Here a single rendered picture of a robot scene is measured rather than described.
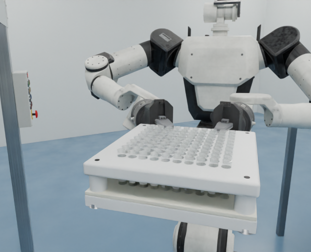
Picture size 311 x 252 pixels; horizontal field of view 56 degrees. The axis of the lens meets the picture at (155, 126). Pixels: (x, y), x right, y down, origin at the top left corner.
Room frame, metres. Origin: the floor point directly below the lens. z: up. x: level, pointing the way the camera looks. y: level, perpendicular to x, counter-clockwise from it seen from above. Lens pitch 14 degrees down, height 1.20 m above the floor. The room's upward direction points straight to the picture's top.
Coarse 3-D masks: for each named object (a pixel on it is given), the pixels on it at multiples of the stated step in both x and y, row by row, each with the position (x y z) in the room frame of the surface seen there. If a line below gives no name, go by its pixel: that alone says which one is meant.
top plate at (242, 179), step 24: (120, 144) 0.48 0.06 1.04; (240, 144) 0.48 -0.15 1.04; (96, 168) 0.39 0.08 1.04; (120, 168) 0.38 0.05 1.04; (144, 168) 0.37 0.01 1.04; (168, 168) 0.37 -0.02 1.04; (192, 168) 0.37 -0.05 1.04; (216, 168) 0.37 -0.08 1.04; (240, 168) 0.37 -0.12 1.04; (240, 192) 0.33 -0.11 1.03
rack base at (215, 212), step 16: (96, 192) 0.39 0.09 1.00; (112, 192) 0.39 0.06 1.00; (128, 192) 0.39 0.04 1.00; (144, 192) 0.39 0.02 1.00; (160, 192) 0.39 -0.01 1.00; (176, 192) 0.39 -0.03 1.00; (192, 192) 0.39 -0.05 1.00; (112, 208) 0.38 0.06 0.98; (128, 208) 0.37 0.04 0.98; (144, 208) 0.37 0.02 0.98; (160, 208) 0.36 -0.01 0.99; (176, 208) 0.35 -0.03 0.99; (192, 208) 0.35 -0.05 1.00; (208, 208) 0.35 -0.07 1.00; (224, 208) 0.35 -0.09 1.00; (208, 224) 0.34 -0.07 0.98; (224, 224) 0.34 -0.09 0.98; (240, 224) 0.33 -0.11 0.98; (256, 224) 0.33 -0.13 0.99
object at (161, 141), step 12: (156, 132) 0.53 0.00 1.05; (168, 132) 0.54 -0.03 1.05; (180, 132) 0.52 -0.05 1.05; (192, 132) 0.52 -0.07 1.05; (204, 132) 0.52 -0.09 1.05; (144, 144) 0.46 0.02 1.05; (156, 144) 0.46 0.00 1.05; (168, 144) 0.47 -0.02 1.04; (180, 144) 0.45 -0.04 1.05; (192, 144) 0.45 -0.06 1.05; (204, 144) 0.45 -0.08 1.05; (216, 144) 0.45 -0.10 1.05; (204, 156) 0.40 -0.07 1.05; (216, 156) 0.39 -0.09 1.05
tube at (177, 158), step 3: (177, 153) 0.40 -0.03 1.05; (174, 156) 0.39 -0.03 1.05; (177, 156) 0.39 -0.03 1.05; (180, 156) 0.39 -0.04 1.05; (174, 159) 0.39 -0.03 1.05; (177, 159) 0.39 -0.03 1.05; (180, 159) 0.39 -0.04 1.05; (174, 162) 0.39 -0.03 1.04; (177, 162) 0.39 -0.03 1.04; (180, 162) 0.39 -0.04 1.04; (174, 189) 0.39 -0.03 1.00; (177, 189) 0.39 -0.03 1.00; (180, 189) 0.40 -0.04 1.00
